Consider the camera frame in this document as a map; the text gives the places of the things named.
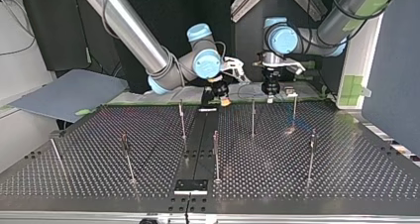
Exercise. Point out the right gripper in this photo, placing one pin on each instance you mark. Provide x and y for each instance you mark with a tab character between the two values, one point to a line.
220	88

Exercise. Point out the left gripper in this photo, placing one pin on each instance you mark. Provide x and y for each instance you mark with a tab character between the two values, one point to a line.
270	82

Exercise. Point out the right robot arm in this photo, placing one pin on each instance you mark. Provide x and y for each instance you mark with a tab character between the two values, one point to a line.
132	29

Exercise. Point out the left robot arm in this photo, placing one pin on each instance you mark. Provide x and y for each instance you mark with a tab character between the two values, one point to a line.
346	22

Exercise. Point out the connector holder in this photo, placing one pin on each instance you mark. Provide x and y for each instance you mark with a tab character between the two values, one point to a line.
292	94

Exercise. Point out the black panel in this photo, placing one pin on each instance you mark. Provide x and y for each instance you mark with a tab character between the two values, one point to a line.
185	6

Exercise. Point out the grey board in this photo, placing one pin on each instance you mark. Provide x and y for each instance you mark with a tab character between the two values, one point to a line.
69	93

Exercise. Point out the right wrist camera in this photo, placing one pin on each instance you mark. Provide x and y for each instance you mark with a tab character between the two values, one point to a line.
234	67

